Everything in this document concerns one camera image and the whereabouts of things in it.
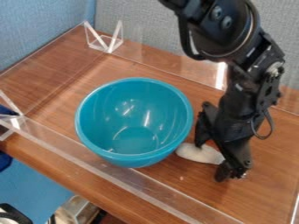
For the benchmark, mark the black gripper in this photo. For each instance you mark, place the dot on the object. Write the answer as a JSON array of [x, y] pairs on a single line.
[[230, 134]]

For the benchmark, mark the plush brown white mushroom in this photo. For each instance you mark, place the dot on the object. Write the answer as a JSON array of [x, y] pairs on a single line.
[[202, 154]]

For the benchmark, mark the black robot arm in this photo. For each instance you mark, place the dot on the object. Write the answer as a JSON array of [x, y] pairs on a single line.
[[221, 31]]

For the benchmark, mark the blue plastic bowl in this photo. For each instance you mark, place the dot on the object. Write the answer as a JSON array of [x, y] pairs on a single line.
[[133, 121]]

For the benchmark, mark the clear acrylic front barrier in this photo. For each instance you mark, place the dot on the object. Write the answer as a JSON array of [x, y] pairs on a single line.
[[112, 185]]

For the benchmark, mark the clear acrylic barrier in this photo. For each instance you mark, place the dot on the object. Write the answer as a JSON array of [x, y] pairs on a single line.
[[112, 185], [205, 72]]

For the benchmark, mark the clear acrylic back barrier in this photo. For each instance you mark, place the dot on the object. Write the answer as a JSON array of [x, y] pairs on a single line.
[[205, 72]]

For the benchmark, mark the grey box under table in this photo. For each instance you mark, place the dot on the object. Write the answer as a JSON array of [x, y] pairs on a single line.
[[76, 211]]

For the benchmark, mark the dark blue object left edge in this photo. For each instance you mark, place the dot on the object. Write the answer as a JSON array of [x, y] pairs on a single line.
[[6, 159]]

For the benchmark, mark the black white object bottom left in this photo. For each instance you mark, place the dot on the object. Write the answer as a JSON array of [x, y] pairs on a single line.
[[13, 216]]

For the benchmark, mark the clear acrylic corner bracket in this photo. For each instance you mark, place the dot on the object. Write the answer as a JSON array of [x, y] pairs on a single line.
[[104, 42]]

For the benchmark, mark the clear acrylic left bracket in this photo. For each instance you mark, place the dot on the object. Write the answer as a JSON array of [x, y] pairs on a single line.
[[13, 122]]

